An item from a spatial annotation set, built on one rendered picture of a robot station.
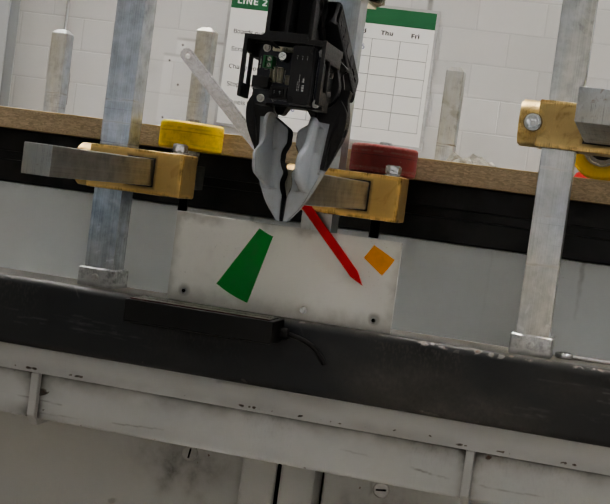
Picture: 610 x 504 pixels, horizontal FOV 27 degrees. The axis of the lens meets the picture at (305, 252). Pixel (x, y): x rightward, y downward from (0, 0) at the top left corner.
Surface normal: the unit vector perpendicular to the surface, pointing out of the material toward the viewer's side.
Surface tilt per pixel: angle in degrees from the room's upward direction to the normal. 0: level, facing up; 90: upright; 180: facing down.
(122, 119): 90
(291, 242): 90
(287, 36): 89
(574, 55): 90
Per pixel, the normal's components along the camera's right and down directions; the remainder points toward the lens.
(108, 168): 0.96, 0.14
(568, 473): -0.25, 0.02
